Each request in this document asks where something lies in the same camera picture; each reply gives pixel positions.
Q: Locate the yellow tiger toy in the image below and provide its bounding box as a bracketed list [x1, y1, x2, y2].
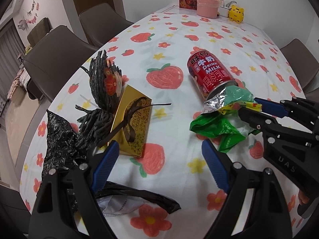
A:
[228, 4, 245, 24]

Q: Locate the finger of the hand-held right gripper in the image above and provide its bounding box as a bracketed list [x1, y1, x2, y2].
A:
[254, 97, 319, 124]
[238, 107, 319, 141]

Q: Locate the green snack wrapper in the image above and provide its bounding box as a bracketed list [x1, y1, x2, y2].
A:
[190, 85, 263, 154]

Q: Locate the white power adapter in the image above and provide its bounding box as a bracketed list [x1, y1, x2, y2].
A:
[218, 5, 231, 18]

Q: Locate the grey brown dining chair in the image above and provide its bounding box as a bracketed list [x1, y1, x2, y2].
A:
[279, 39, 319, 95]
[23, 24, 99, 103]
[79, 2, 134, 48]

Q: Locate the black plastic bag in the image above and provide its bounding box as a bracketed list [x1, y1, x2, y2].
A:
[42, 109, 181, 215]

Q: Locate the white face mask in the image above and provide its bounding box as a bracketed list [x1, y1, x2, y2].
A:
[97, 195, 134, 217]

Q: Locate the gold chocolate box with ribbon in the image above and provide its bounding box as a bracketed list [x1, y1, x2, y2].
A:
[107, 84, 172, 158]

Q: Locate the black shredded paper bundle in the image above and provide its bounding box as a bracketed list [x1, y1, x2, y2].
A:
[75, 50, 124, 150]

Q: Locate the pink balloon wall decoration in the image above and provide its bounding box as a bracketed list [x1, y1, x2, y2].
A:
[17, 1, 41, 31]

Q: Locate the red drink can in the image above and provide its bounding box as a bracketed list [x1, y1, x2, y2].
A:
[187, 49, 236, 100]

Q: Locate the person's right hand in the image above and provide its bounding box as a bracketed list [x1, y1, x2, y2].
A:
[298, 191, 312, 206]

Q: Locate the strawberry flower printed tablecloth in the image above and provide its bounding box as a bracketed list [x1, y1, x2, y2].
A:
[19, 10, 310, 239]

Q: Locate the pink plastic bucket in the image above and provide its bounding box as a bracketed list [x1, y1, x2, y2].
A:
[196, 0, 220, 19]

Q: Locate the floral cushion stool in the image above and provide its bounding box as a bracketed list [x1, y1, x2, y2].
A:
[7, 68, 26, 100]

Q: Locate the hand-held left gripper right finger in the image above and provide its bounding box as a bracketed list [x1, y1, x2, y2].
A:
[202, 139, 292, 239]

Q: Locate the grey sofa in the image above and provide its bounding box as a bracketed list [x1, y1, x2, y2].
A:
[27, 17, 52, 46]

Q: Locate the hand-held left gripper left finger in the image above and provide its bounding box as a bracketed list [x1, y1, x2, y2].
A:
[29, 140, 120, 239]

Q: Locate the grey curtain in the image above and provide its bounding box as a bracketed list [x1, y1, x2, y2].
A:
[0, 21, 26, 100]

